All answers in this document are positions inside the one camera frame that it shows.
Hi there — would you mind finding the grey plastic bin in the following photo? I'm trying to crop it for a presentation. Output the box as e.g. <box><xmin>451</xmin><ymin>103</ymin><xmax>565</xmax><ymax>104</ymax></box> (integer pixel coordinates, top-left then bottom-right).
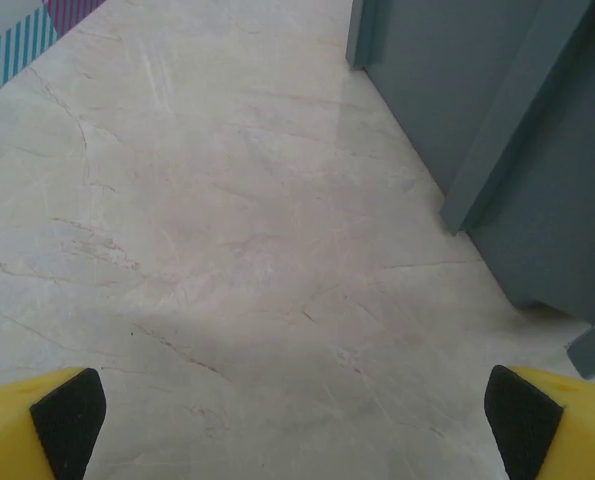
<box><xmin>345</xmin><ymin>0</ymin><xmax>595</xmax><ymax>381</ymax></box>

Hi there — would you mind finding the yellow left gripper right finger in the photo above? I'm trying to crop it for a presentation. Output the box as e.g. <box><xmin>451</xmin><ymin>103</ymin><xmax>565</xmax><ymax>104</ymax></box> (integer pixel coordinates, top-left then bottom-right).
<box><xmin>484</xmin><ymin>364</ymin><xmax>595</xmax><ymax>480</ymax></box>

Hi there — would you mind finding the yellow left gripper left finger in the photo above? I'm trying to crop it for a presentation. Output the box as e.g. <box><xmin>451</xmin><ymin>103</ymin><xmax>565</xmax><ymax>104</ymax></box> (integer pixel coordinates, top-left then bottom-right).
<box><xmin>0</xmin><ymin>367</ymin><xmax>107</xmax><ymax>480</ymax></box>

